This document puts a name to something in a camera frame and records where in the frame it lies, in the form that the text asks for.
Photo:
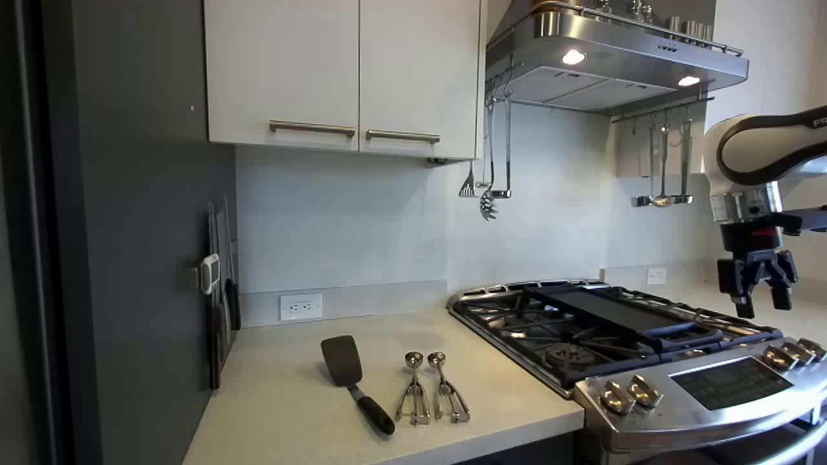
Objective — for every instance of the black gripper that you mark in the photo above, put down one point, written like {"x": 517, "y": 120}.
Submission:
{"x": 755, "y": 255}

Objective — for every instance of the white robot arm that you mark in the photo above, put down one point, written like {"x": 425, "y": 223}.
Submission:
{"x": 744, "y": 164}

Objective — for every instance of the stainless steel gas stove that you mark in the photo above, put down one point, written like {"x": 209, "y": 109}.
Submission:
{"x": 724, "y": 390}

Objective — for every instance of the black cast iron griddle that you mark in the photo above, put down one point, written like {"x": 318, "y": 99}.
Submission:
{"x": 610, "y": 311}

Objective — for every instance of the hanging metal ladle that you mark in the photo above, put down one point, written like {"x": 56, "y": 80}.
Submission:
{"x": 659, "y": 143}

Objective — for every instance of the stainless steel range hood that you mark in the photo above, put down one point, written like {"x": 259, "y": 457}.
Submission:
{"x": 602, "y": 56}

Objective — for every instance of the hanging slotted spoon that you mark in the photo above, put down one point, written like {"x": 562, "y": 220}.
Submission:
{"x": 489, "y": 192}

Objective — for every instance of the hanging metal turner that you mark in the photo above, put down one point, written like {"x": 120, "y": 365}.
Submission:
{"x": 468, "y": 180}

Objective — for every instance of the right metal ice cream scoop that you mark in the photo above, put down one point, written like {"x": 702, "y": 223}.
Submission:
{"x": 448, "y": 400}

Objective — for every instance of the metal ice cream scoop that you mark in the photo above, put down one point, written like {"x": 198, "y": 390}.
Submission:
{"x": 448, "y": 400}
{"x": 411, "y": 400}

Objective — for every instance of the left metal ice cream scoop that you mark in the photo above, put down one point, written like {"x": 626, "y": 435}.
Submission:
{"x": 411, "y": 400}

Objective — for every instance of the white upper cabinet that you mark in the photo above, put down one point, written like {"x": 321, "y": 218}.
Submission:
{"x": 354, "y": 76}

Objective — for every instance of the black spatula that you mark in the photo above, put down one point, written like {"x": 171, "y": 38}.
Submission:
{"x": 344, "y": 370}

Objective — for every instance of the dark tall cabinet panel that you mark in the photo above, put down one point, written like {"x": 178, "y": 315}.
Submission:
{"x": 134, "y": 189}

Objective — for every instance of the white wall outlet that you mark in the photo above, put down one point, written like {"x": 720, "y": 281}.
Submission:
{"x": 301, "y": 307}

